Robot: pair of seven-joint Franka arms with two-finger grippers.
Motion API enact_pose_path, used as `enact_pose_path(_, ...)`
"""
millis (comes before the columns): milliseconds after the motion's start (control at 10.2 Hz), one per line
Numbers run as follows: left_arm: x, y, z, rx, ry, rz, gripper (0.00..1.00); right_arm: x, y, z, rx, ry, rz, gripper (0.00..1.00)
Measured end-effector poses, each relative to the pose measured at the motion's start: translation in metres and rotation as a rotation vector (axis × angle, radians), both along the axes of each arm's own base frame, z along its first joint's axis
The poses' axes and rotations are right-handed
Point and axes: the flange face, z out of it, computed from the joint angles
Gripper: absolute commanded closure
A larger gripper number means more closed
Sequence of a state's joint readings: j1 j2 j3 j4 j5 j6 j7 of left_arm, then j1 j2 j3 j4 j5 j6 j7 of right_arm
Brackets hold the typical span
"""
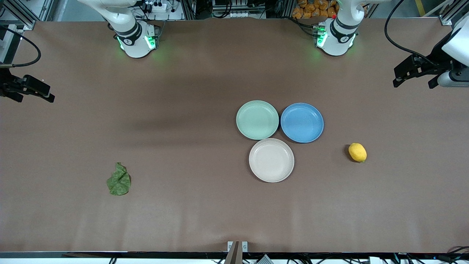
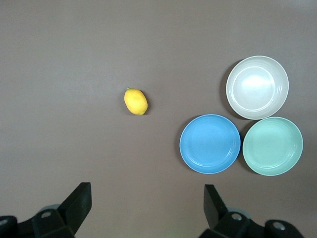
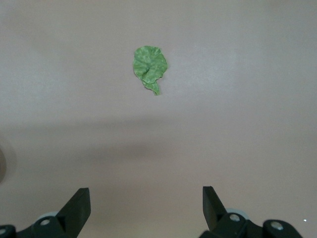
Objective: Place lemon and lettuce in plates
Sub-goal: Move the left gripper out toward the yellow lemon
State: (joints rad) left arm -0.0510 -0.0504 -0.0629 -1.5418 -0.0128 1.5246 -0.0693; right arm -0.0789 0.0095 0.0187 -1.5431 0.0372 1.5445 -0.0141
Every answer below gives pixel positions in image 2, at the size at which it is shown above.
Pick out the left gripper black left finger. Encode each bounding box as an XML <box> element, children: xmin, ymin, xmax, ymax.
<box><xmin>32</xmin><ymin>182</ymin><xmax>93</xmax><ymax>238</ymax></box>

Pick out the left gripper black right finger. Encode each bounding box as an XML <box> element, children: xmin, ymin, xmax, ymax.
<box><xmin>198</xmin><ymin>184</ymin><xmax>267</xmax><ymax>238</ymax></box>

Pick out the yellow lemon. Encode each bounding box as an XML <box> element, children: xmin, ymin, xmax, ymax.
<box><xmin>124</xmin><ymin>87</ymin><xmax>149</xmax><ymax>116</ymax></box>

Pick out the blue round plate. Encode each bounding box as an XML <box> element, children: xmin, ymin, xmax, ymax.
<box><xmin>179</xmin><ymin>114</ymin><xmax>241</xmax><ymax>175</ymax></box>

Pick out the mint green round plate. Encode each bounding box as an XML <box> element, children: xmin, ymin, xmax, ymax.
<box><xmin>242</xmin><ymin>117</ymin><xmax>304</xmax><ymax>177</ymax></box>

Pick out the beige round plate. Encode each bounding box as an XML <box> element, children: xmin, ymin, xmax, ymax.
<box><xmin>225</xmin><ymin>55</ymin><xmax>290</xmax><ymax>120</ymax></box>

